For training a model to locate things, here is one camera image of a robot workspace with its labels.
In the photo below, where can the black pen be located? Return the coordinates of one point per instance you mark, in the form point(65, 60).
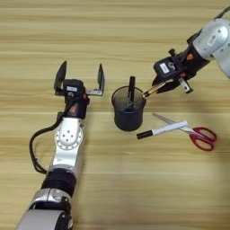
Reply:
point(131, 90)

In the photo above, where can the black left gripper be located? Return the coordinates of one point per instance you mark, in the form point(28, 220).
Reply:
point(78, 109)

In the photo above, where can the right gripper small black box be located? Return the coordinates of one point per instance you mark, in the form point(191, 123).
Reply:
point(164, 68)

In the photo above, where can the gripper small black box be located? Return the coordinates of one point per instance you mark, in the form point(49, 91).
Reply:
point(164, 68)
point(73, 88)

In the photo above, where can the white marker with black cap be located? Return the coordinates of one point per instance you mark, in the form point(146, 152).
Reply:
point(167, 128)

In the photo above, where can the black mesh pen cup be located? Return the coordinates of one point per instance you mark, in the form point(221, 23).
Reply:
point(128, 119)

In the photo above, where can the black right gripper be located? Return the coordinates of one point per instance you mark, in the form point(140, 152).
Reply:
point(191, 64)

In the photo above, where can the left gripper small black box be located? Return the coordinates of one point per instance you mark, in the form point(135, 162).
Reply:
point(73, 88)

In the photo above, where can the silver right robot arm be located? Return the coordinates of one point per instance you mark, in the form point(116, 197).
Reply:
point(217, 39)

